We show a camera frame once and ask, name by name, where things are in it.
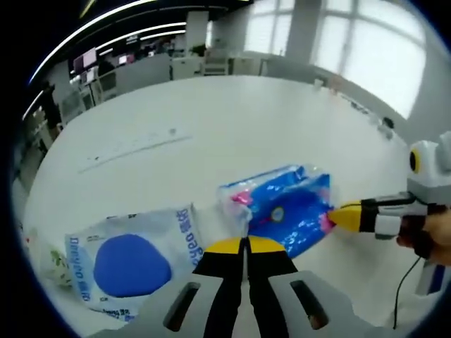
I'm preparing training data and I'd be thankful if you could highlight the long ceiling light strip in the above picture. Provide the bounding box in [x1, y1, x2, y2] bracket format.
[29, 0, 151, 84]

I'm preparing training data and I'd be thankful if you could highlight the white paper cup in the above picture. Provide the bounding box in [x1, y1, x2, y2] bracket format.
[41, 238, 74, 289]

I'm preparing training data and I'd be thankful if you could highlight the blue plastic packet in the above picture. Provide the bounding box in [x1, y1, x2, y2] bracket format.
[216, 163, 341, 260]

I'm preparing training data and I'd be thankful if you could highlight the white cabinet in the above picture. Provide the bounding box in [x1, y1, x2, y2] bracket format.
[202, 56, 230, 77]

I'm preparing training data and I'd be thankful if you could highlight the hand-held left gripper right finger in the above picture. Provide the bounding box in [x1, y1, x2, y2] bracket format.
[246, 236, 374, 338]

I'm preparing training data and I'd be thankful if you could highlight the person's right hand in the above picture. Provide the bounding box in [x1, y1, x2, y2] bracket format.
[395, 206, 451, 263]

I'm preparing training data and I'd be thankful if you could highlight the wall monitor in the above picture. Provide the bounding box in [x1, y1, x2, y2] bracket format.
[72, 46, 98, 72]

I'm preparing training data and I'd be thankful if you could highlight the narrow window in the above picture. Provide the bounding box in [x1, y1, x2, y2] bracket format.
[244, 0, 294, 56]

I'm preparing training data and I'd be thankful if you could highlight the white packet with blue oval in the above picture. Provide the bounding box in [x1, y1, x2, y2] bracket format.
[65, 202, 206, 323]

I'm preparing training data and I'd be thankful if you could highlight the wide window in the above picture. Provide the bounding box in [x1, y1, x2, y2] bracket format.
[311, 3, 426, 120]

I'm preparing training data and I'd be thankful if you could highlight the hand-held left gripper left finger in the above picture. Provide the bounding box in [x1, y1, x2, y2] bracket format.
[118, 237, 247, 338]

